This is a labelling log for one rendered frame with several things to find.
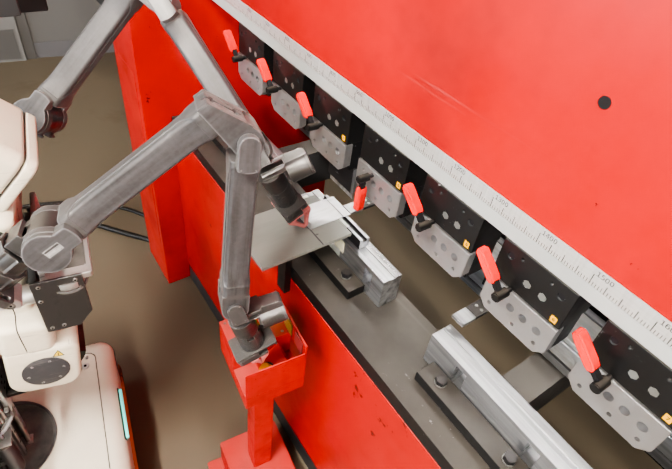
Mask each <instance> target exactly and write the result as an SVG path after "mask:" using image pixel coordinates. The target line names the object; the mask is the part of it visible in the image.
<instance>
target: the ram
mask: <svg viewBox="0 0 672 469"><path fill-rule="evenodd" d="M213 1H214V2H215V3H216V4H218V5H219V6H220V7H221V8H223V9H224V10H225V11H226V12H228V13H229V14H230V15H231V16H233V17H234V18H235V19H236V20H238V21H239V22H240V23H241V24H243V25H244V26H245V27H246V28H248V29H249V30H250V31H251V32H253V33H254V34H255V35H256V36H258V37H259V38H260V39H261V40H263V41H264V42H265V43H266V44H268V45H269V46H270V47H271V48H273V49H274V50H275V51H276V52H278V53H279V54H280V55H281V56H283V57H284V58H285V59H286V60H288V61H289V62H290V63H291V64H292V65H294V66H295V67H296V68H297V69H299V70H300V71H301V72H302V73H304V74H305V75H306V76H307V77H309V78H310V79H311V80H312V81H314V82H315V83H316V84H317V85H319V86H320V87H321V88H322V89H324V90H325V91H326V92H327V93H329V94H330V95H331V96H332V97H334V98H335V99H336V100H337V101H339V102H340V103H341V104H342V105H344V106H345V107H346V108H347V109H349V110H350V111H351V112H352V113H354V114H355V115H356V116H357V117H359V118H360V119H361V120H362V121H364V122H365V123H366V124H367V125H369V126H370V127H371V128H372V129H373V130H375V131H376V132H377V133H378V134H380V135H381V136H382V137H383V138H385V139H386V140H387V141H388V142H390V143H391V144H392V145H393V146H395V147H396V148H397V149H398V150H400V151H401V152H402V153H403V154H405V155H406V156H407V157H408V158H410V159H411V160H412V161H413V162H415V163H416V164H417V165H418V166H420V167H421V168H422V169H423V170H425V171H426V172H427V173H428V174H430V175H431V176H432V177H433V178H435V179H436V180H437V181H438V182H440V183H441V184H442V185H443V186H445V187H446V188H447V189H448V190H450V191H451V192H452V193H453V194H454V195H456V196H457V197H458V198H459V199H461V200H462V201H463V202H464V203H466V204H467V205H468V206H469V207H471V208H472V209H473V210H474V211H476V212H477V213H478V214H479V215H481V216H482V217H483V218H484V219H486V220H487V221H488V222H489V223H491V224H492V225H493V226H494V227H496V228H497V229H498V230H499V231H501V232H502V233H503V234H504V235H506V236H507V237H508V238H509V239H511V240H512V241H513V242H514V243H516V244H517V245H518V246H519V247H521V248H522V249H523V250H524V251H526V252H527V253H528V254H529V255H531V256H532V257H533V258H534V259H535V260H537V261H538V262H539V263H540V264H542V265H543V266H544V267H545V268H547V269H548V270H549V271H550V272H552V273H553V274H554V275H555V276H557V277H558V278H559V279H560V280H562V281H563V282H564V283H565V284H567V285H568V286H569V287H570V288H572V289H573V290H574V291H575V292H577V293H578V294H579V295H580V296H582V297H583V298H584V299H585V300H587V301H588V302H589V303H590V304H592V305H593V306H594V307H595V308H597V309H598V310H599V311H600V312H602V313H603V314H604V315H605V316H607V317H608V318H609V319H610V320H612V321H613V322H614V323H615V324H617V325H618V326H619V327H620V328H621V329H623V330H624V331H625V332H626V333H628V334H629V335H630V336H631V337H633V338H634V339H635V340H636V341H638V342H639V343H640V344H641V345H643V346H644V347H645V348H646V349H648V350H649V351H650V352H651V353H653V354H654V355H655V356H656V357H658V358H659V359H660V360H661V361H663V362H664V363H665V364H666V365H668V366H669V367H670V368H671V369H672V348H671V347H670V346H669V345H667V344H666V343H665V342H663V341H662V340H661V339H660V338H658V337H657V336H656V335H654V334H653V333H652V332H651V331H649V330H648V329H647V328H645V327H644V326H643V325H642V324H640V323H639V322H638V321H636V320H635V319H634V318H633V317H631V316H630V315H629V314H627V313H626V312H625V311H624V310H622V309H621V308H620V307H618V306H617V305H616V304H615V303H613V302H612V301H611V300H609V299H608V298H607V297H606V296H604V295H603V294H602V293H600V292H599V291H598V290H597V289H595V288H594V287H593V286H591V285H590V284H589V283H588V282H586V281H585V280H584V279H582V278H581V277H580V276H579V275H577V274H576V273H575V272H573V271H572V270H571V269H570V268H568V267H567V266H566V265H564V264H563V263H562V262H561V261H559V260H558V259H557V258H555V257H554V256H553V255H552V254H550V253H549V252H548V251H546V250H545V249H544V248H543V247H541V246H540V245H539V244H537V243H536V242H535V241H534V240H532V239H531V238H530V237H528V236H527V235H526V234H525V233H523V232H522V231H521V230H519V229H518V228H517V227H516V226H514V225H513V224H512V223H510V222H509V221H508V220H507V219H505V218H504V217H503V216H501V215H500V214H499V213H497V212H496V211H495V210H494V209H492V208H491V207H490V206H488V205H487V204H486V203H485V202H483V201H482V200H481V199H479V198H478V197H477V196H476V195H474V194H473V193H472V192H470V191H469V190H468V189H467V188H465V187H464V186H463V185H461V184H460V183H459V182H458V181H456V180H455V179H454V178H452V177H451V176H450V175H449V174H447V173H446V172H445V171H443V170H442V169H441V168H440V167H438V166H437V165H436V164H434V163H433V162H432V161H431V160H429V159H428V158H427V157H425V156H424V155H423V154H422V153H420V152H419V151H418V150H416V149H415V148H414V147H413V146H411V145H410V144H409V143H407V142H406V141H405V140H404V139H402V138H401V137H400V136H398V135H397V134H396V133H395V132H393V131H392V130H391V129H389V128H388V127H387V126H386V125H384V124H383V123H382V122H380V121H379V120H378V119H377V118H375V117H374V116H373V115H371V114H370V113H369V112H368V111H366V110H365V109H364V108H362V107H361V106H360V105H359V104H357V103H356V102H355V101H353V100H352V99H351V98H350V97H348V96H347V95H346V94H344V93H343V92H342V91H341V90H339V89H338V88H337V87H335V86H334V85H333V84H332V83H330V82H329V81H328V80H326V79H325V78H324V77H323V76H321V75H320V74H319V73H317V72H316V71H315V70H314V69H312V68H311V67H310V66H308V65H307V64H306V63H305V62H303V61H302V60H301V59H299V58H298V57H297V56H296V55H294V54H293V53H292V52H290V51H289V50H288V49H287V48H285V47H284V46H283V45H281V44H280V43H279V42H278V41H276V40H275V39H274V38H272V37H271V36H270V35H269V34H267V33H266V32H265V31H263V30H262V29H261V28H260V27H258V26H257V25H256V24H254V23H253V22H252V21H251V20H249V19H248V18H247V17H245V16H244V15H243V14H242V13H240V12H239V11H238V10H236V9H235V8H234V7H233V6H231V5H230V4H229V3H227V2H226V1H225V0H213ZM240 1H241V2H242V3H244V4H245V5H247V6H248V7H249V8H251V9H252V10H253V11H255V12H256V13H257V14H259V15H260V16H261V17H263V18H264V19H265V20H267V21H268V22H269V23H271V24H272V25H273V26H275V27H276V28H277V29H279V30H280V31H281V32H283V33H284V34H285V35H287V36H288V37H289V38H291V39H292V40H293V41H295V42H296V43H297V44H299V45H300V46H301V47H303V48H304V49H305V50H307V51H308V52H309V53H311V54H312V55H313V56H315V57H316V58H317V59H319V60H320V61H321V62H323V63H324V64H325V65H327V66H328V67H329V68H331V69H332V70H333V71H335V72H336V73H337V74H339V75H340V76H341V77H343V78H344V79H345V80H347V81H348V82H349V83H351V84H352V85H353V86H355V87H356V88H357V89H359V90H360V91H361V92H363V93H364V94H365V95H367V96H368V97H369V98H371V99H372V100H373V101H375V102H376V103H377V104H379V105H380V106H381V107H383V108H384V109H385V110H387V111H388V112H389V113H391V114H392V115H393V116H395V117H396V118H397V119H399V120H400V121H401V122H403V123H404V124H405V125H407V126H408V127H409V128H411V129H412V130H413V131H415V132H416V133H417V134H419V135H420V136H421V137H423V138H424V139H425V140H427V141H428V142H429V143H431V144H432V145H433V146H435V147H436V148H438V149H439V150H440V151H442V152H443V153H444V154H446V155H447V156H448V157H450V158H451V159H452V160H454V161H455V162H456V163H458V164H459V165H460V166H462V167H463V168H464V169H466V170H467V171H468V172H470V173H471V174H472V175H474V176H475V177H476V178H478V179H479V180H480V181H482V182H483V183H484V184H486V185H487V186H488V187H490V188H491V189H492V190H494V191H495V192H496V193H498V194H499V195H500V196H502V197H503V198H504V199H506V200H507V201H508V202H510V203H511V204H512V205H514V206H515V207H516V208H518V209H519V210H520V211H522V212H523V213H524V214H526V215H527V216H528V217H530V218H531V219H532V220H534V221H535V222H536V223H538V224H539V225H540V226H542V227H543V228H544V229H546V230H547V231H548V232H550V233H551V234H552V235H554V236H555V237H556V238H558V239H559V240H560V241H562V242H563V243H564V244H566V245H567V246H568V247H570V248H571V249H572V250H574V251H575V252H576V253H578V254H579V255H580V256H582V257H583V258H584V259H586V260H587V261H588V262H590V263H591V264H592V265H594V266H595V267H596V268H598V269H599V270H600V271H602V272H603V273H604V274H606V275H607V276H608V277H610V278H611V279H612V280H614V281H615V282H616V283H618V284H619V285H620V286H622V287H623V288H624V289H626V290H627V291H629V292H630V293H631V294H633V295H634V296H635V297H637V298H638V299H639V300H641V301H642V302H643V303H645V304H646V305H647V306H649V307H650V308H651V309H653V310H654V311H655V312H657V313H658V314H659V315H661V316H662V317H663V318H665V319H666V320H667V321H669V322H670V323H671V324H672V0H240Z"/></svg>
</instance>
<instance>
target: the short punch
mask: <svg viewBox="0 0 672 469"><path fill-rule="evenodd" d="M328 172H329V173H330V178H331V179H332V180H333V181H334V182H335V183H336V184H337V185H338V186H339V187H340V188H341V189H342V190H343V191H344V192H345V193H346V194H347V195H348V196H349V197H350V198H351V199H352V198H353V193H354V192H356V189H357V182H356V180H355V178H356V172H357V168H354V169H351V170H348V169H346V168H342V169H339V170H338V169H337V168H336V167H335V166H334V165H333V164H331V163H330V162H329V168H328Z"/></svg>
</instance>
